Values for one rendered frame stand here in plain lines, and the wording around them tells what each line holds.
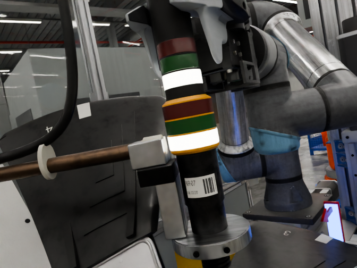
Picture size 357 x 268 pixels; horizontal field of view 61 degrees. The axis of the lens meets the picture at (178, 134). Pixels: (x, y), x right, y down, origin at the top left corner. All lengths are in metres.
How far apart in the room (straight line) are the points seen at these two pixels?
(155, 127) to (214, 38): 0.15
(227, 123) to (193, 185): 0.66
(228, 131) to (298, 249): 0.52
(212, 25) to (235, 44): 0.08
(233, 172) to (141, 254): 0.72
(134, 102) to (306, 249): 0.31
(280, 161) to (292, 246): 0.55
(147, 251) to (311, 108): 0.34
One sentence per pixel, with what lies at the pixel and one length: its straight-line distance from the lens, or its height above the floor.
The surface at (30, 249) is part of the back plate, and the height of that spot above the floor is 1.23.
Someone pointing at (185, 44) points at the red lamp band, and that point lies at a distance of 0.26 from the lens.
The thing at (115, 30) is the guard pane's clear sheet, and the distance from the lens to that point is 1.22.
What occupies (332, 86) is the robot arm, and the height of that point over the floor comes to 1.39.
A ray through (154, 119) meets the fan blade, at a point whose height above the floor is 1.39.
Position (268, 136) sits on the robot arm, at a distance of 0.49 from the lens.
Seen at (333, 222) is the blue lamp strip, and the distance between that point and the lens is 0.62.
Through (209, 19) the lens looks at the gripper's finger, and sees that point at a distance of 0.27.
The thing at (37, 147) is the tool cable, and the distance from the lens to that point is 0.30.
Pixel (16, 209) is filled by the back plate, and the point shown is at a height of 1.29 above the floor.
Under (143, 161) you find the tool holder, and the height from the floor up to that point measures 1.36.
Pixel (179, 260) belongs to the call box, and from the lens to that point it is 0.82.
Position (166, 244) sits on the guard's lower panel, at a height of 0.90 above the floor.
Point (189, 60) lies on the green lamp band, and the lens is 0.25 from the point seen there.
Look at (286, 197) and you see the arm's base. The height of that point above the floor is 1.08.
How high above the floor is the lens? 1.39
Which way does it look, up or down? 3 degrees down
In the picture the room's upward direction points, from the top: 11 degrees counter-clockwise
